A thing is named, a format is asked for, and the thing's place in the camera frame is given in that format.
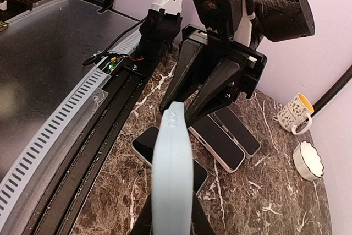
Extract light blue phone case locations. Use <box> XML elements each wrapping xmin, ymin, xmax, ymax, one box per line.
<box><xmin>151</xmin><ymin>102</ymin><xmax>194</xmax><ymax>234</ymax></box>

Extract white slotted cable duct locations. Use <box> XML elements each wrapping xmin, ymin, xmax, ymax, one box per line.
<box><xmin>0</xmin><ymin>30</ymin><xmax>142</xmax><ymax>219</ymax></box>

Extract phone in pink case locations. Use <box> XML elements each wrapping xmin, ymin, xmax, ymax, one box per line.
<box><xmin>189</xmin><ymin>116</ymin><xmax>245</xmax><ymax>173</ymax></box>

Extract black front rail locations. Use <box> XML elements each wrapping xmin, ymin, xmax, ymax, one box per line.
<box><xmin>27</xmin><ymin>53</ymin><xmax>177</xmax><ymax>235</ymax></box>

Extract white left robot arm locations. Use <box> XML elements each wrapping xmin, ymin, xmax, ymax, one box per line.
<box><xmin>137</xmin><ymin>0</ymin><xmax>267</xmax><ymax>125</ymax></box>

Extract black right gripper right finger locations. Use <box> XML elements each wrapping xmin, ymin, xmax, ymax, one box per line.
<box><xmin>190</xmin><ymin>193</ymin><xmax>215</xmax><ymax>235</ymax></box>

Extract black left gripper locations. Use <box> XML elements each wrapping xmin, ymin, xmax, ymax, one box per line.
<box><xmin>159</xmin><ymin>24</ymin><xmax>267</xmax><ymax>127</ymax></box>

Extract left green circuit board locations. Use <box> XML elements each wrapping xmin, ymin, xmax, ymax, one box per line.
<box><xmin>98</xmin><ymin>53</ymin><xmax>124</xmax><ymax>74</ymax></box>

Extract white patterned mug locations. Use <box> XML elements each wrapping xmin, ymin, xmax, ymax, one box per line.
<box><xmin>277</xmin><ymin>93</ymin><xmax>315</xmax><ymax>135</ymax></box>

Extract phone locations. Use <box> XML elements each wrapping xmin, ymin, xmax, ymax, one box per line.
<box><xmin>211</xmin><ymin>107</ymin><xmax>261</xmax><ymax>158</ymax></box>
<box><xmin>189</xmin><ymin>116</ymin><xmax>245</xmax><ymax>173</ymax></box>
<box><xmin>131</xmin><ymin>126</ymin><xmax>209</xmax><ymax>196</ymax></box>

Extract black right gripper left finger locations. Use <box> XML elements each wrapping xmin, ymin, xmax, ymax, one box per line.
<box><xmin>130</xmin><ymin>193</ymin><xmax>153</xmax><ymax>235</ymax></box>

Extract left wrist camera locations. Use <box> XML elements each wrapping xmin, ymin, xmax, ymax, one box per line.
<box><xmin>193</xmin><ymin>0</ymin><xmax>243</xmax><ymax>40</ymax></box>

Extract white scalloped bowl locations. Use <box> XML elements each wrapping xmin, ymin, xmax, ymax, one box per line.
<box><xmin>292</xmin><ymin>140</ymin><xmax>324</xmax><ymax>181</ymax></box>

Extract phone in grey case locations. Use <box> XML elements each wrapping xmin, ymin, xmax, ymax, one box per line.
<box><xmin>211</xmin><ymin>107</ymin><xmax>261</xmax><ymax>158</ymax></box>

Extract black left frame post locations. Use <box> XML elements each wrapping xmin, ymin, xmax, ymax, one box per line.
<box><xmin>312</xmin><ymin>66</ymin><xmax>352</xmax><ymax>116</ymax></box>

